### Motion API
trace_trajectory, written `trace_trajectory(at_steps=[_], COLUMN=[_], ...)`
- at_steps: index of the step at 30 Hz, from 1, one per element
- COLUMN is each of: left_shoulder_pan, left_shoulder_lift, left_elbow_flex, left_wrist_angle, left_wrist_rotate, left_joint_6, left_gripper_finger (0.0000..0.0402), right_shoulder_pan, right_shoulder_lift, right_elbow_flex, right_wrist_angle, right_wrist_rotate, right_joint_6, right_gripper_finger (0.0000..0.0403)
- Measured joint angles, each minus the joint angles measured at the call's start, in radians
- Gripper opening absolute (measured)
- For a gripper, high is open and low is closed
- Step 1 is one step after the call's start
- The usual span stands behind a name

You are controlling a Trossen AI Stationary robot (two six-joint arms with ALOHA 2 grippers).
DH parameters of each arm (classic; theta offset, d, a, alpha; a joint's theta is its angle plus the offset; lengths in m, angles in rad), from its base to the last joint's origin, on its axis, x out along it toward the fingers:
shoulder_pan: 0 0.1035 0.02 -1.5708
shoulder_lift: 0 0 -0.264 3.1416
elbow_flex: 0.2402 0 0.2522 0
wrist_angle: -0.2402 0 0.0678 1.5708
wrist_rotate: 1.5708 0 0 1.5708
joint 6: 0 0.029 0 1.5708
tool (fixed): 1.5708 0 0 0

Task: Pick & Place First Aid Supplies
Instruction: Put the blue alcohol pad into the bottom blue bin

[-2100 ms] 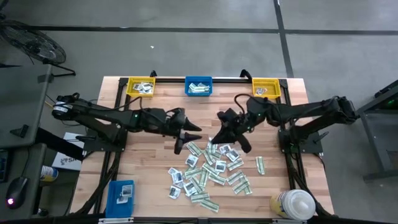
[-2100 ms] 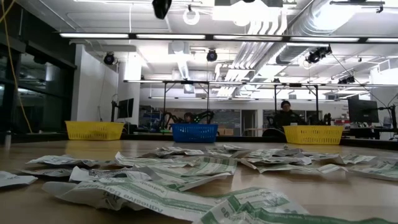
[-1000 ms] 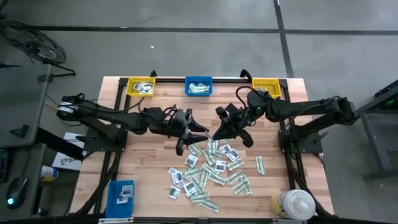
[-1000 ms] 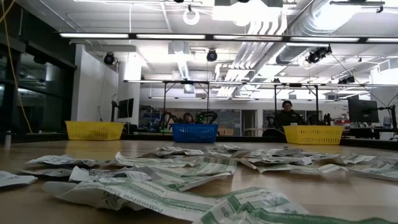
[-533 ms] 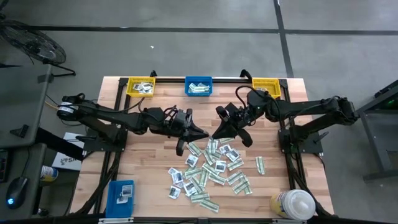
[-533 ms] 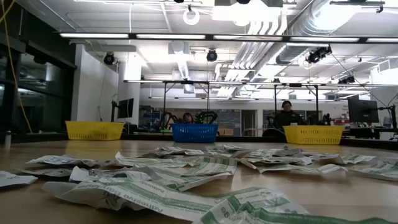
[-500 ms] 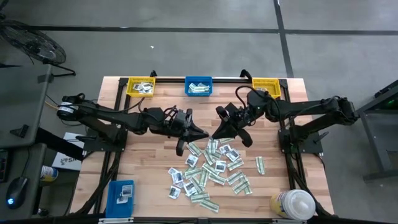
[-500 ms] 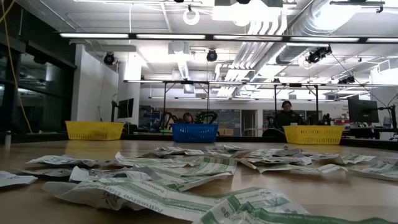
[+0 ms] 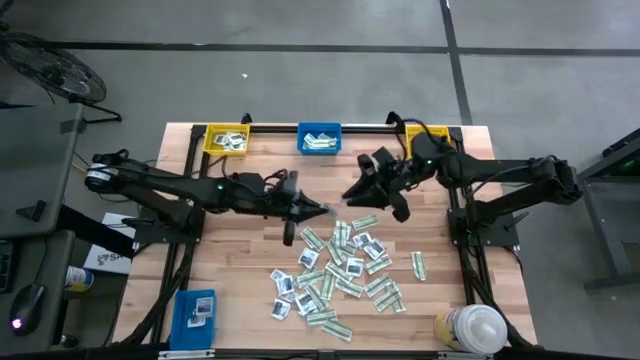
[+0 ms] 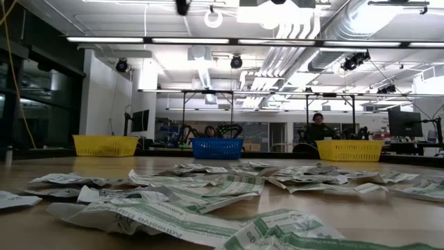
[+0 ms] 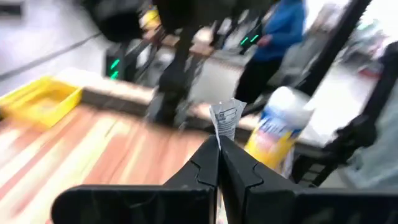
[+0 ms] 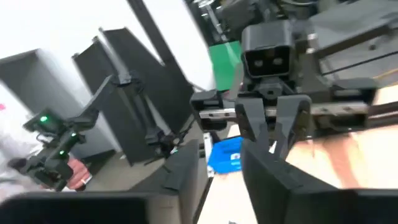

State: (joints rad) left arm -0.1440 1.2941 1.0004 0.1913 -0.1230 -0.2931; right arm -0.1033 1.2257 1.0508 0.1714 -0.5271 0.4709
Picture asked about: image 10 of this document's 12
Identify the blue plastic basket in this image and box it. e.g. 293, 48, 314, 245
191, 137, 245, 161

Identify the brown cardboard box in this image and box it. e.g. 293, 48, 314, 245
244, 138, 262, 152

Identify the black office chair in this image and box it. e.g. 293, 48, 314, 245
292, 142, 318, 154

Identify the yellow plastic basket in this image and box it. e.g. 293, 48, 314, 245
315, 139, 384, 163
72, 134, 140, 158

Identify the black computer monitor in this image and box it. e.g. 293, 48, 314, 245
387, 110, 424, 138

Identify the small grey cylinder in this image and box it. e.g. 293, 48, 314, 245
3, 145, 15, 166

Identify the black hanging dome camera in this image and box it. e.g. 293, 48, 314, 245
230, 53, 244, 70
114, 58, 130, 74

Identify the black wall monitor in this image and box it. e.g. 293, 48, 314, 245
130, 108, 151, 133

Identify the black metal rig frame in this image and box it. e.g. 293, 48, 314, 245
180, 89, 358, 144

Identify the long ceiling light rail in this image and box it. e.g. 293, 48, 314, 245
65, 35, 444, 49

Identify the white ring ceiling light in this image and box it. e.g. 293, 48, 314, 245
203, 8, 224, 29

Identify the silver ceiling duct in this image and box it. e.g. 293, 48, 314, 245
256, 0, 400, 81

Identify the black glass partition frame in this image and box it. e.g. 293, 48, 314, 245
0, 34, 87, 150

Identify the yellow hanging cable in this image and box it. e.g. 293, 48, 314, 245
0, 0, 37, 150

